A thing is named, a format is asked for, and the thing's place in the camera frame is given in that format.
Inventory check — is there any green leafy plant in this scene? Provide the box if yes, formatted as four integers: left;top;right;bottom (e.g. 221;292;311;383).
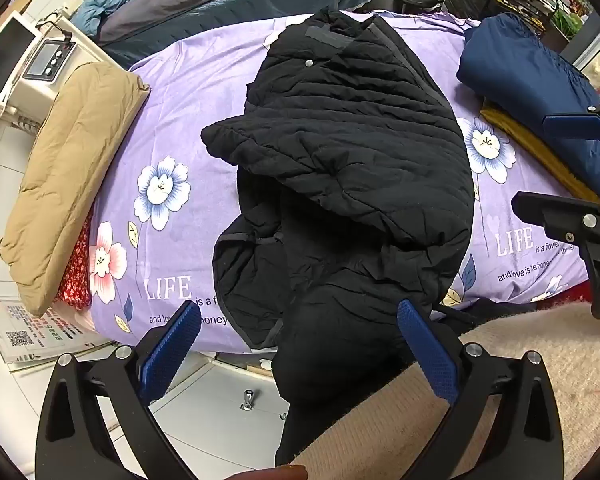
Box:
554;6;587;38

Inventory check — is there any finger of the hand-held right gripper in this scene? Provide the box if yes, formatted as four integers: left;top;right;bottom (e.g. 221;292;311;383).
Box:
541;94;600;142
511;190;600;321

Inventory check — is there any printed leaflet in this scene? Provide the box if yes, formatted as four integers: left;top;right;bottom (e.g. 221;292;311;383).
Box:
0;296;116;368

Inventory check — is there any mustard yellow cloth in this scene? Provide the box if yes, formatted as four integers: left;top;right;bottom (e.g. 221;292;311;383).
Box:
480;100;600;216

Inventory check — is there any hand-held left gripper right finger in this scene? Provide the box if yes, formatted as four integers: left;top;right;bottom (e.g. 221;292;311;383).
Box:
396;299;565;480

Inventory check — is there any beige fleece cloth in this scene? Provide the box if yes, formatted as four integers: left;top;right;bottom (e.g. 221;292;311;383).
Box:
290;302;600;480

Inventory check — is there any person's left hand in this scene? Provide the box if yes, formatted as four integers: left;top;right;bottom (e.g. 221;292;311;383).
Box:
227;464;308;480

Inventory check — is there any white equipment cabinet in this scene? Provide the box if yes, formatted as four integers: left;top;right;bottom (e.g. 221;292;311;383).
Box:
0;7;118;133

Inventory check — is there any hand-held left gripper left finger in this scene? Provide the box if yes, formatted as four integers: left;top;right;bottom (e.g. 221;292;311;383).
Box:
35;300;203;480

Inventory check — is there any teal bed cover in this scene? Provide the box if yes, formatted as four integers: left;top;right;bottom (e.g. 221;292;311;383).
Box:
100;0;392;68

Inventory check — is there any red floral cloth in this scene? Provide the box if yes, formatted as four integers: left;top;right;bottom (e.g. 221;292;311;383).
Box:
57;210;95;311

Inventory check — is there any folded beige quilted coat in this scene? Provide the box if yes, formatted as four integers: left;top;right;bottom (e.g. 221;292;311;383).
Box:
0;61;152;317

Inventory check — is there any purple floral bedsheet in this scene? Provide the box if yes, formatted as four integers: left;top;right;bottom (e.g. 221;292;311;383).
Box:
87;10;593;361

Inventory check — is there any white framed monitor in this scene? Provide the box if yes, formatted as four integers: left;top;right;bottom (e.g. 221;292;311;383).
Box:
0;11;42;107

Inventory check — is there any grey digital scale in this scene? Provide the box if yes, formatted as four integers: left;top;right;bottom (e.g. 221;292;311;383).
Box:
22;42;76;83

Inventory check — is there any folded navy blue garment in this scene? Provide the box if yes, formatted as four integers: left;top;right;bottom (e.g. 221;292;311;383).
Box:
456;11;600;211

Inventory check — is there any black quilted jacket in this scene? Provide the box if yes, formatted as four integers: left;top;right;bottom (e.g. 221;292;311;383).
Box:
200;7;477;351

